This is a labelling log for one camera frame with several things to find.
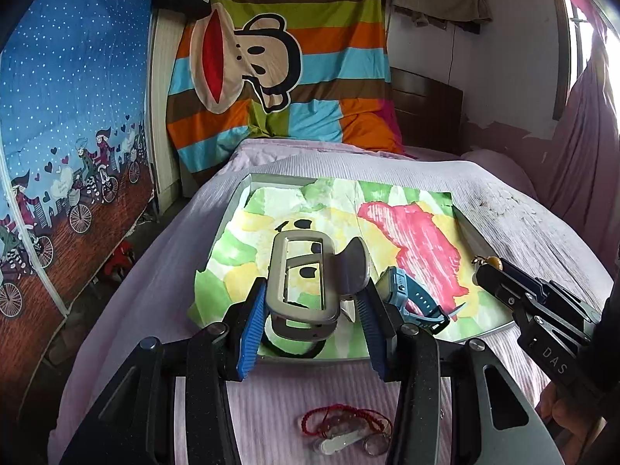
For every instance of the colourful painted paper sheet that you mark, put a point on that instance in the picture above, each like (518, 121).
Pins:
(420, 233)

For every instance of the pink pillow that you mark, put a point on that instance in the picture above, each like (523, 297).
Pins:
(503, 168)

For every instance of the white silver hair clip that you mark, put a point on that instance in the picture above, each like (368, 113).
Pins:
(371, 444)

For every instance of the light wooden cabinet panel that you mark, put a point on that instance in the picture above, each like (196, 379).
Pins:
(165, 33)

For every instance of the blue smart watch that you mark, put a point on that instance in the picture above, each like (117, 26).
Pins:
(414, 303)

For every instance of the pink window curtain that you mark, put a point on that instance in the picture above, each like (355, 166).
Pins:
(581, 179)

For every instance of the pink ribbed bed cover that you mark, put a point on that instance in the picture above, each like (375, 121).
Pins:
(266, 408)

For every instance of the grey shallow box tray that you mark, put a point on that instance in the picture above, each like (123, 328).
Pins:
(319, 241)

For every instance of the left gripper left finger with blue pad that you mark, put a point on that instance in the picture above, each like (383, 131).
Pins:
(131, 421)

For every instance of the dark wooden headboard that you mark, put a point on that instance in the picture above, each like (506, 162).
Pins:
(428, 112)

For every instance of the small gold charm earring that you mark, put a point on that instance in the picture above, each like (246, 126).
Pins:
(494, 261)

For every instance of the blue starry fabric wardrobe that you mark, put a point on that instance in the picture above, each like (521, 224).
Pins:
(74, 165)

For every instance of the grey claw hair clip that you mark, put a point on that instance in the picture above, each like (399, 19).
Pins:
(308, 280)

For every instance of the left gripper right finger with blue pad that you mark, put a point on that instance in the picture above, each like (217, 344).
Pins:
(492, 422)

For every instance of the person's right hand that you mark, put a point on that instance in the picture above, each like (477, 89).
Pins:
(583, 428)

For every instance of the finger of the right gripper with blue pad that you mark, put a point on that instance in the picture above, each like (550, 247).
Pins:
(520, 278)
(507, 290)

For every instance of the striped monkey cartoon blanket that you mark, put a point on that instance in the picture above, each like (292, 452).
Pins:
(310, 70)

